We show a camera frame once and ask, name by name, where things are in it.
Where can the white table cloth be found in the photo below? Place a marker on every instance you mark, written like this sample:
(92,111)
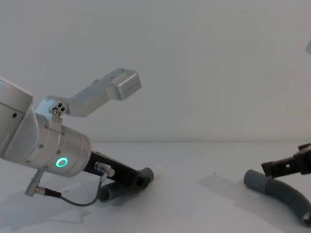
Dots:
(184,201)

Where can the white curtain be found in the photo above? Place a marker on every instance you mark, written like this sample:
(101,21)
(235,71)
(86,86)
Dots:
(184,72)

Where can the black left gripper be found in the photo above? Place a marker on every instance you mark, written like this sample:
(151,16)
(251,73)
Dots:
(121,171)

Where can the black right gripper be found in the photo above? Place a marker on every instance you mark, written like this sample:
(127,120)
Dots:
(306,160)

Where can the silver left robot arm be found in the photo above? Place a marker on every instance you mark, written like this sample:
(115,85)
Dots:
(29,136)

